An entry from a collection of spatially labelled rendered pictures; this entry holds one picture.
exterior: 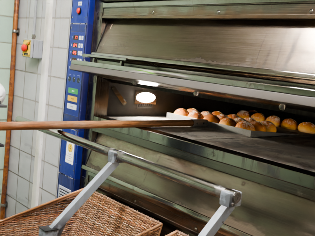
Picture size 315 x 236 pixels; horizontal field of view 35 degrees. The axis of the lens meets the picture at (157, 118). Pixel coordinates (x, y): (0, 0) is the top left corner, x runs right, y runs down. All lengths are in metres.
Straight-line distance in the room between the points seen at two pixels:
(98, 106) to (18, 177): 0.90
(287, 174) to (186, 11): 0.72
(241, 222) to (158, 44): 0.77
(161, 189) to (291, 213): 0.57
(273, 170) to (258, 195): 0.12
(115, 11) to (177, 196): 0.87
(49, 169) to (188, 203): 1.08
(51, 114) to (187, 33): 1.06
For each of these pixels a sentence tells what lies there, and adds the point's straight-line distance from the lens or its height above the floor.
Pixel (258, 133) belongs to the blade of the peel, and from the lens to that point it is 2.23.
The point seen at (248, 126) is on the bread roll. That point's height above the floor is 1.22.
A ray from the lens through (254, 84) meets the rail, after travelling 1.46.
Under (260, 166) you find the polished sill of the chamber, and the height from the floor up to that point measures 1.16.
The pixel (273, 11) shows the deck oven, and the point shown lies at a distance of 1.64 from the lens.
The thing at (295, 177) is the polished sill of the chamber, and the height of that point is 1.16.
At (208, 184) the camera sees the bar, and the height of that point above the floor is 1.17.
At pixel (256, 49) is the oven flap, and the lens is 1.65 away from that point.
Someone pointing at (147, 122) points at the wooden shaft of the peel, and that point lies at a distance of 2.11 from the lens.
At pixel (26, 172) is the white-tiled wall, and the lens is 2.98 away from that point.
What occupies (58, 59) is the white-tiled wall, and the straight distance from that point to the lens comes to 2.66.
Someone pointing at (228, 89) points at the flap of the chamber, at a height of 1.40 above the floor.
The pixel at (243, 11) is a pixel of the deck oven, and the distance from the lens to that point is 1.72.
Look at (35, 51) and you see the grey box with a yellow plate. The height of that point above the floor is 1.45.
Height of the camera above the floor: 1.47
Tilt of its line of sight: 7 degrees down
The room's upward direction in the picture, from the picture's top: 6 degrees clockwise
